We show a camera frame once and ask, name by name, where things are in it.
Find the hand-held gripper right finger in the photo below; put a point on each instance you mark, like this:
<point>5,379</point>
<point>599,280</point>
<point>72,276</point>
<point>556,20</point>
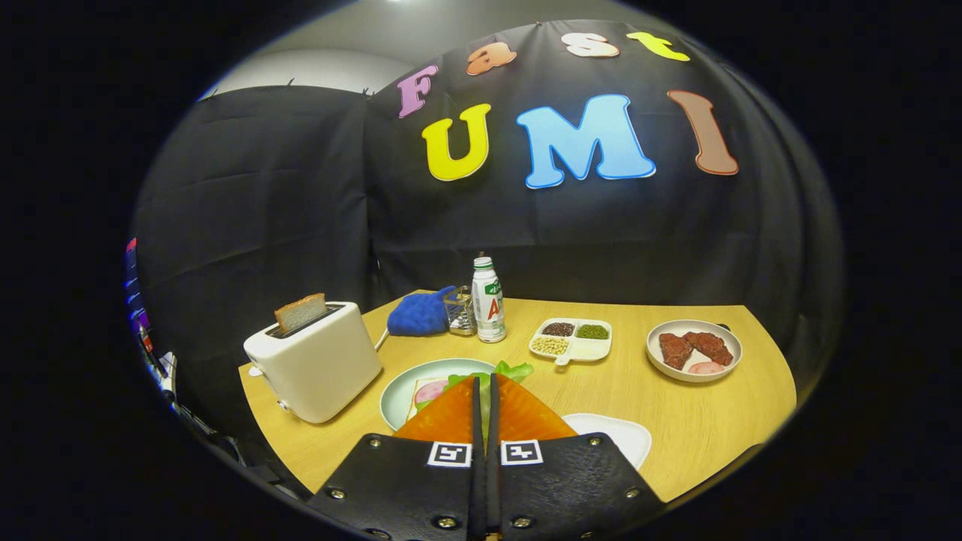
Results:
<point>571,488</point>

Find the bread slice with crust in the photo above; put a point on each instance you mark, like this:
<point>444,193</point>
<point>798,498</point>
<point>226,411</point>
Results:
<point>415,406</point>

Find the white drink bottle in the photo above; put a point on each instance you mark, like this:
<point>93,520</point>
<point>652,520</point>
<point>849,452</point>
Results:
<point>488,308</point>

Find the pale green plate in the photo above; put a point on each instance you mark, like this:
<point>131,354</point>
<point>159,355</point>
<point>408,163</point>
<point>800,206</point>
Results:
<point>394,398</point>

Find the green lettuce leaf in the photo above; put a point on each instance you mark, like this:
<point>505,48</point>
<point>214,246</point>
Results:
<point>515,370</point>

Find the small white dish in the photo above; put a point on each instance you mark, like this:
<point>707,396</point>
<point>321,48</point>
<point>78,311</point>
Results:
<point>616,439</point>

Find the toasted bread slice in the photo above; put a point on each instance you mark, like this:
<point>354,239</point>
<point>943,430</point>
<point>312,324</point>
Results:
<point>301,311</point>

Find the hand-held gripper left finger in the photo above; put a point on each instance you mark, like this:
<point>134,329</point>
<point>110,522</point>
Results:
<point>406,488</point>

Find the metal utensil holder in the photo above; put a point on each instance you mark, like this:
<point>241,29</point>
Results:
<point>460,312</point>

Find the red meat slice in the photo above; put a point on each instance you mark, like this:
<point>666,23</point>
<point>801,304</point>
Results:
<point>675,350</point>
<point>710,347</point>

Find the white divided bean dish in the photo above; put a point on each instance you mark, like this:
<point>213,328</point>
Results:
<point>571,342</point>

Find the pink ham slice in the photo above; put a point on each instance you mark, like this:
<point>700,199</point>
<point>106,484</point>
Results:
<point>706,368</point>
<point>430,391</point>

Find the black backdrop cloth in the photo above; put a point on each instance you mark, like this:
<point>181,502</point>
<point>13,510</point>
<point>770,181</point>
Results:
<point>263,225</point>

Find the white toaster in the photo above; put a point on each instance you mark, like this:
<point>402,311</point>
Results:
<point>316,368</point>

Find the colourful striped object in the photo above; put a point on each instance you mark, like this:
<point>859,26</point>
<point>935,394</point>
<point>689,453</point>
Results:
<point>134,289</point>

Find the blue cloth mitt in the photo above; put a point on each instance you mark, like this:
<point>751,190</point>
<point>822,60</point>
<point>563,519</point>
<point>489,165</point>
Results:
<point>417,314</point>

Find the white meat plate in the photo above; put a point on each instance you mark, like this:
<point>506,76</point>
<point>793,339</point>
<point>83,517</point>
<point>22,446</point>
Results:
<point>695,377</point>

